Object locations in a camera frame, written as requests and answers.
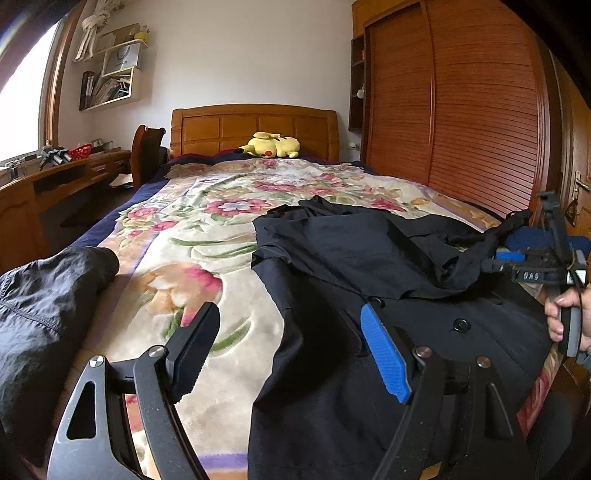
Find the white paper bag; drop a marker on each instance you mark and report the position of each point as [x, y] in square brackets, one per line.
[121, 57]

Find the red basket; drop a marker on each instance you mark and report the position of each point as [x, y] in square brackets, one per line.
[81, 152]

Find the person's right hand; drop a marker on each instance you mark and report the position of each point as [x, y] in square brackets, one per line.
[561, 304]

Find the yellow plush toy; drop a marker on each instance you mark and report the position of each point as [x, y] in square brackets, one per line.
[272, 145]

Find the window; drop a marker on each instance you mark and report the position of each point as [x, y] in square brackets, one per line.
[23, 101]

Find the dark grey jacket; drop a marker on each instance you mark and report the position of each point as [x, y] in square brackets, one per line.
[41, 314]

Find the wooden slatted wardrobe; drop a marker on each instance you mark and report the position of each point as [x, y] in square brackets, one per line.
[461, 115]

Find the wooden desk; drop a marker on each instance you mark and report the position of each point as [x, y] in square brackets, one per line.
[18, 217]

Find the white wall shelf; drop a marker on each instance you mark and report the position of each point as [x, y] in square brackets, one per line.
[136, 87]

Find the black coat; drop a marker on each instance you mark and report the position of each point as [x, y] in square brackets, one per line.
[346, 249]

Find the row of books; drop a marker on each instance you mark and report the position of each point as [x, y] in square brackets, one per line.
[104, 90]

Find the blue garment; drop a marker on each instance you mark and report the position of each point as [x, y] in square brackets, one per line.
[521, 241]

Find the beige knotted cloth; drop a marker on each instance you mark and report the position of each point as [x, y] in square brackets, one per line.
[92, 27]

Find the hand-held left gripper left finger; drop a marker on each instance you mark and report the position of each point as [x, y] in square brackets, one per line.
[195, 340]

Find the wooden bed headboard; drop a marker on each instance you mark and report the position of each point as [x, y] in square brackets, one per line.
[207, 131]

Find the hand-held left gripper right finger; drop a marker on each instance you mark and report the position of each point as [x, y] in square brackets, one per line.
[384, 353]

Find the floral blanket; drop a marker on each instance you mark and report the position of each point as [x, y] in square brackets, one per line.
[194, 221]

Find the wooden chair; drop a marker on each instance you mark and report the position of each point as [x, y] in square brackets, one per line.
[144, 157]

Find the black device on desk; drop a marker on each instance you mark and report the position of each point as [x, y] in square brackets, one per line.
[54, 156]

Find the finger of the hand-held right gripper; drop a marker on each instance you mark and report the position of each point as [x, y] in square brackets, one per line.
[496, 267]
[508, 255]

